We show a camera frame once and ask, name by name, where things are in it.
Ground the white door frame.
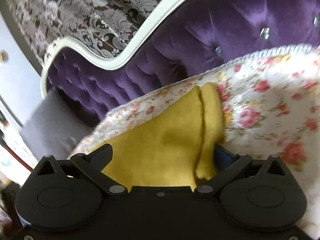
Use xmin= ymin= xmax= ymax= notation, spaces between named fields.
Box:
xmin=1 ymin=98 xmax=37 ymax=185

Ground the grey pillow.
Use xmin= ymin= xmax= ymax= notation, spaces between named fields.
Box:
xmin=20 ymin=88 xmax=99 ymax=160

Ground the damask patterned curtain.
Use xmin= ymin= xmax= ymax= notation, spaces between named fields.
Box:
xmin=5 ymin=0 xmax=161 ymax=63

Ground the purple tufted white-framed headboard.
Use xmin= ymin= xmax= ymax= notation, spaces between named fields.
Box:
xmin=41 ymin=0 xmax=319 ymax=119

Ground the floral bed cover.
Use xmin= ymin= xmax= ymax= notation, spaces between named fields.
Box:
xmin=74 ymin=44 xmax=319 ymax=239

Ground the mustard yellow sweater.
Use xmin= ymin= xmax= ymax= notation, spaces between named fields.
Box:
xmin=102 ymin=83 xmax=224 ymax=189

